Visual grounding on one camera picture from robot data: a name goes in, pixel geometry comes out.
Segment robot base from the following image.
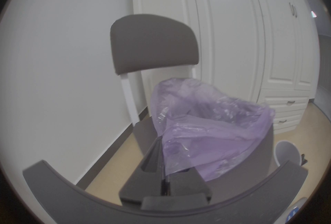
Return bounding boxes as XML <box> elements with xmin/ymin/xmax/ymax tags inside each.
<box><xmin>286</xmin><ymin>197</ymin><xmax>309</xmax><ymax>224</ymax></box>

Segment white trash bin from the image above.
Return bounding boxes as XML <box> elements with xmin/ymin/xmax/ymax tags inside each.
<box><xmin>274</xmin><ymin>140</ymin><xmax>303</xmax><ymax>168</ymax></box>

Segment white wardrobe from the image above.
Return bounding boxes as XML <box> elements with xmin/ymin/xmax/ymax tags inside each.
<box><xmin>132</xmin><ymin>0</ymin><xmax>320</xmax><ymax>135</ymax></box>

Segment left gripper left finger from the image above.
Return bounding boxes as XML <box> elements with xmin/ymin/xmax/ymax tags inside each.
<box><xmin>119</xmin><ymin>138</ymin><xmax>164</xmax><ymax>204</ymax></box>

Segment grey chair with white legs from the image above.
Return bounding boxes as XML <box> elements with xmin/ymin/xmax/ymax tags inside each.
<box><xmin>110</xmin><ymin>14</ymin><xmax>275</xmax><ymax>201</ymax></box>

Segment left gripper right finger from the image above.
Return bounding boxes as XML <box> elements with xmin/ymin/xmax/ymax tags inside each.
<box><xmin>165</xmin><ymin>168</ymin><xmax>213</xmax><ymax>204</ymax></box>

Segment purple plastic bag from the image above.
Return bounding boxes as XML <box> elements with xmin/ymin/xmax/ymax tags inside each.
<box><xmin>150</xmin><ymin>77</ymin><xmax>276</xmax><ymax>182</ymax></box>

